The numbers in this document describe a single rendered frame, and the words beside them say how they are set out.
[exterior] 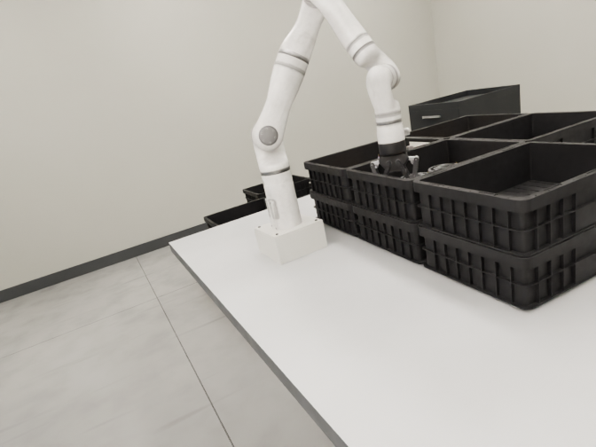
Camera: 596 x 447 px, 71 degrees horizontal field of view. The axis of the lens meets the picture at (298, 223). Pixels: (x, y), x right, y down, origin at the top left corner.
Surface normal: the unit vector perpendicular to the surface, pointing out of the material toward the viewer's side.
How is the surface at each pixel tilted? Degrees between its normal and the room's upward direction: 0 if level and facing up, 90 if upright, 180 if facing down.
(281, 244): 90
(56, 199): 90
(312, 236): 90
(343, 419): 0
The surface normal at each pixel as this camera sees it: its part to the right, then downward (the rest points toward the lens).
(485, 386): -0.20, -0.93
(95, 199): 0.47, 0.18
